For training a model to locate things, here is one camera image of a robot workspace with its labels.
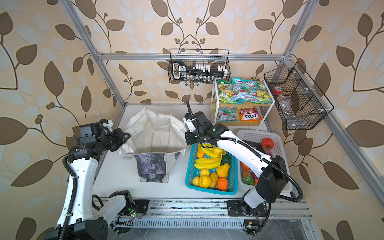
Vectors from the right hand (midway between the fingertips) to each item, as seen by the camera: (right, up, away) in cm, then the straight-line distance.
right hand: (186, 137), depth 77 cm
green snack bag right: (+39, +21, -2) cm, 45 cm away
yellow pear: (+19, -18, +4) cm, 27 cm away
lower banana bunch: (+12, -16, +10) cm, 22 cm away
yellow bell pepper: (+9, -22, -3) cm, 24 cm away
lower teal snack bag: (+23, +13, +12) cm, 29 cm away
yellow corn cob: (+15, -22, +2) cm, 26 cm away
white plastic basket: (+32, -21, +3) cm, 39 cm away
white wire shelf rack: (+31, +13, +16) cm, 37 cm away
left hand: (-28, +3, -5) cm, 28 cm away
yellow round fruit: (+5, -23, +1) cm, 24 cm away
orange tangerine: (+19, -23, -1) cm, 30 cm away
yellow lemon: (+10, -20, +4) cm, 22 cm away
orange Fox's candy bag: (+37, +13, +13) cm, 42 cm away
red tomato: (+48, -5, +11) cm, 49 cm away
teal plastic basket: (+24, -21, +1) cm, 32 cm away
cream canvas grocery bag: (-22, -5, +19) cm, 30 cm away
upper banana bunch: (+15, -9, +13) cm, 21 cm away
